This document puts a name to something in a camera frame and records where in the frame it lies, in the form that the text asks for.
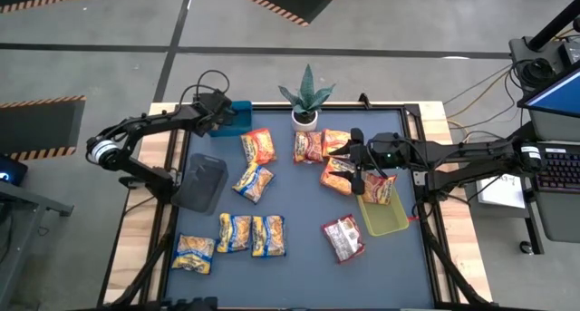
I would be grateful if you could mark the yellow-green plastic bin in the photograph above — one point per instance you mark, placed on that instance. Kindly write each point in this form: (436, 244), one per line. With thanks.
(385, 220)

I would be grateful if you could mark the snake plant in white pot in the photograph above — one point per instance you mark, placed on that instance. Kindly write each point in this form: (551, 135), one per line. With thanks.
(304, 120)

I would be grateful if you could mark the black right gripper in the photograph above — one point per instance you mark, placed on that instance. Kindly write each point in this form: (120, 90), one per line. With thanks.
(387, 152)

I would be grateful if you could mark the grey metal desk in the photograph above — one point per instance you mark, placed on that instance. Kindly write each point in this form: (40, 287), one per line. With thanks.
(31, 200)

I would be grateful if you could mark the teal plastic bin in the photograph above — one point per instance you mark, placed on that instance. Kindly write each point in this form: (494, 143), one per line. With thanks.
(242, 125)

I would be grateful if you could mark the black caster wheel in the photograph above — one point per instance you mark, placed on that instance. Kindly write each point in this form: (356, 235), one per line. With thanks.
(526, 247)

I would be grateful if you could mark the grey equipment box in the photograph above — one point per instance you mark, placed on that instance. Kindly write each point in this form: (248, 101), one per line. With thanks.
(521, 48)

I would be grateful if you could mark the black computer with blue light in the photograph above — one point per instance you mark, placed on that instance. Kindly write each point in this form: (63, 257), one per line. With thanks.
(13, 170)

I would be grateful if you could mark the red-orange beef ramen pack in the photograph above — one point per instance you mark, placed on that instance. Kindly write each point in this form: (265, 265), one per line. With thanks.
(308, 147)
(379, 191)

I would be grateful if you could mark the red clip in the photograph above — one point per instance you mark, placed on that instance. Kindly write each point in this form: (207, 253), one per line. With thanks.
(411, 219)

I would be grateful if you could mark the black stand pole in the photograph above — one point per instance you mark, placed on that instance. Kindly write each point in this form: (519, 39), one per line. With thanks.
(555, 25)

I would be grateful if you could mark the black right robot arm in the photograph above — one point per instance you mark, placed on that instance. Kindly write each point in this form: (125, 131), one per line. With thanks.
(476, 154)

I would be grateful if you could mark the grey translucent plastic bin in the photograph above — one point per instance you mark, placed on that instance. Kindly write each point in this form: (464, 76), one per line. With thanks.
(199, 184)

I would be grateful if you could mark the black keyboard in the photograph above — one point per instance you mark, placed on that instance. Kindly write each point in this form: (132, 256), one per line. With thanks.
(562, 170)

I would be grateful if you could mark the grey-blue table mat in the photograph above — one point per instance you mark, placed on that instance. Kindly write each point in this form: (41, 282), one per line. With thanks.
(290, 284)

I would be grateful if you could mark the blue soy sauce ramen pack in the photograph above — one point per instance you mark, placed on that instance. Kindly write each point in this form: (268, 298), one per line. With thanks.
(253, 182)
(268, 236)
(234, 232)
(193, 254)

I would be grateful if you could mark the black diagonal beam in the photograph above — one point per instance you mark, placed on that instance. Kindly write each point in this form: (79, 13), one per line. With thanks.
(525, 132)

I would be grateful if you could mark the red roast beef ramen pack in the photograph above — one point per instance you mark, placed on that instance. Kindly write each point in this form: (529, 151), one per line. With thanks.
(343, 238)

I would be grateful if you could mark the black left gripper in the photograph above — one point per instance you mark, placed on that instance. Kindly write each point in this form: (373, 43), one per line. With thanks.
(210, 111)

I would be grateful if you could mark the white paper sheet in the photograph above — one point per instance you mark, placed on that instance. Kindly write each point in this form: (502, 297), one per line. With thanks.
(503, 195)

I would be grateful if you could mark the blue-screen monitor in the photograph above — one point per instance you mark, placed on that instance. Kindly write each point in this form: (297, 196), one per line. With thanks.
(559, 95)

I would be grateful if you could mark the orange chicken ramen pack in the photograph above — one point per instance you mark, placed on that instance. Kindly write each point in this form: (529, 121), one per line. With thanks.
(334, 138)
(258, 147)
(333, 184)

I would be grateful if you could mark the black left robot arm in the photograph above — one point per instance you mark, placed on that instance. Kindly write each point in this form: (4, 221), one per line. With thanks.
(154, 120)

